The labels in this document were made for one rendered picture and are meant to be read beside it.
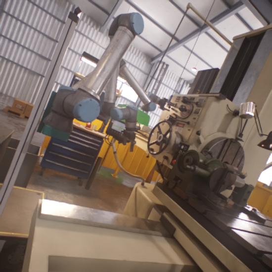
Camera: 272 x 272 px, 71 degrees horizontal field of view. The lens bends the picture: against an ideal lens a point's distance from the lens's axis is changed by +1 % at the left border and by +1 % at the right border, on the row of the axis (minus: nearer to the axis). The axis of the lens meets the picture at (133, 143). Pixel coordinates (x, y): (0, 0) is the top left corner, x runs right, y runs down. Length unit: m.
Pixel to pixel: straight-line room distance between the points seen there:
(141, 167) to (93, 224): 3.95
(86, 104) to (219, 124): 1.36
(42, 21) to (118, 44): 14.11
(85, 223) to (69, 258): 0.23
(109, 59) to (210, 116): 1.13
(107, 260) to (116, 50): 1.10
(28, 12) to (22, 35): 1.38
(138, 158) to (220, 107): 3.17
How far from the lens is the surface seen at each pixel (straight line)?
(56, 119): 1.28
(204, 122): 1.91
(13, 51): 14.98
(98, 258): 0.94
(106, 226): 1.13
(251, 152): 2.51
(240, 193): 1.96
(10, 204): 1.86
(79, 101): 1.11
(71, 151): 3.17
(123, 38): 1.28
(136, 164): 4.87
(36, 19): 15.32
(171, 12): 12.75
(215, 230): 1.22
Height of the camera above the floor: 1.26
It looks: 4 degrees down
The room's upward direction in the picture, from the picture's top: 24 degrees clockwise
